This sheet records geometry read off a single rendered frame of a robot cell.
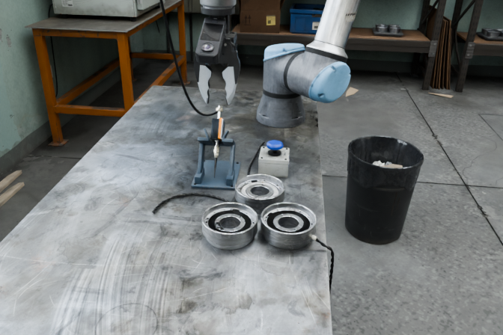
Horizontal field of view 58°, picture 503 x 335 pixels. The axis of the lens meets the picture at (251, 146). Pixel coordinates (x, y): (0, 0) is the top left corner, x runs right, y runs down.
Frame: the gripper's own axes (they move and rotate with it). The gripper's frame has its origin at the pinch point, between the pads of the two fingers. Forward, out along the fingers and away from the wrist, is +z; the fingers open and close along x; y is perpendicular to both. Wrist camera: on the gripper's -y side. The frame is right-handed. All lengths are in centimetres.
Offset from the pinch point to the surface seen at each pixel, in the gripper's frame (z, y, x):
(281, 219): 15.7, -22.3, -15.8
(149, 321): 18, -47, 3
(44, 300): 18, -45, 21
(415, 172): 59, 81, -73
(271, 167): 15.7, -1.6, -12.9
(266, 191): 16.3, -11.5, -12.2
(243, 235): 14.9, -29.4, -9.1
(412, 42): 54, 318, -125
